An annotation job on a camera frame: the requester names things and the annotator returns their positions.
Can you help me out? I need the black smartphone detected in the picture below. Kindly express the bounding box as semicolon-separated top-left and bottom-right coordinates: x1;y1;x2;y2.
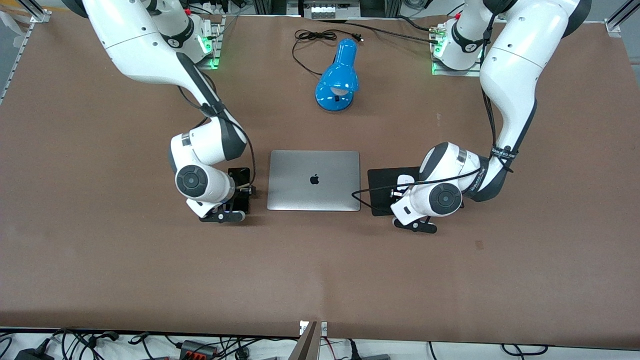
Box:
228;167;251;213

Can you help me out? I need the black mouse pad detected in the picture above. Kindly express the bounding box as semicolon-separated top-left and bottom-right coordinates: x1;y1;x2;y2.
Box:
367;166;423;217

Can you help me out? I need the silver laptop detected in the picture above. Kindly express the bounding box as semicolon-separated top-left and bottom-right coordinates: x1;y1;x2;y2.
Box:
266;150;361;212

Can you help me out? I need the blue desk lamp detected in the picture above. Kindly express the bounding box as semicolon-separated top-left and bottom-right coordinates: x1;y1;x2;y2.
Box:
315;38;360;112

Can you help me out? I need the dark adapter with red buttons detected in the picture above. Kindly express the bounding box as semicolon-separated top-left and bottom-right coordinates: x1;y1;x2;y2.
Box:
179;340;219;360

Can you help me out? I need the aluminium profile bar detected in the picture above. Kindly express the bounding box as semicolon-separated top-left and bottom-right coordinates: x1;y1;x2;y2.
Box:
289;321;321;360

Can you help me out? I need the black power adapter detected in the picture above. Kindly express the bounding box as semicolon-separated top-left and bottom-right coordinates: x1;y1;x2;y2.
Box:
15;347;55;360

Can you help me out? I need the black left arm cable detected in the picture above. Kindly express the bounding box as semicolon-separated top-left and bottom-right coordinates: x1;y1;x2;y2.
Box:
351;10;516;213

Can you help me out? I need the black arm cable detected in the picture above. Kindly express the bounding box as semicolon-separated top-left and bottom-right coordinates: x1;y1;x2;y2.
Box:
177;70;257;193
351;10;516;213

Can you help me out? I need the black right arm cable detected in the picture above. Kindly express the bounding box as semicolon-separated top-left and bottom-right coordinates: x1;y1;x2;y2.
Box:
177;70;257;193

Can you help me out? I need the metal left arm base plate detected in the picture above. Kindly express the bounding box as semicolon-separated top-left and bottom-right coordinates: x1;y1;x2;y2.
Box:
431;22;485;77

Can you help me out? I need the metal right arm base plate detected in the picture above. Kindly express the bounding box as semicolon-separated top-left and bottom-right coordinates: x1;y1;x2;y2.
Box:
195;15;224;70

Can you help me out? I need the black lamp power cord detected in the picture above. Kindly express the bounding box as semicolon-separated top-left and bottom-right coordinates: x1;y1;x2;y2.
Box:
291;29;364;77

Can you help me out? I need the black tangled floor cable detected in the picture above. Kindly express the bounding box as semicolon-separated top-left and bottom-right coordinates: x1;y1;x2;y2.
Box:
50;327;121;360

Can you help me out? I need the black floor cable loop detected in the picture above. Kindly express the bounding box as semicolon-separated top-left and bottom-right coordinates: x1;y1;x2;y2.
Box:
501;344;549;357

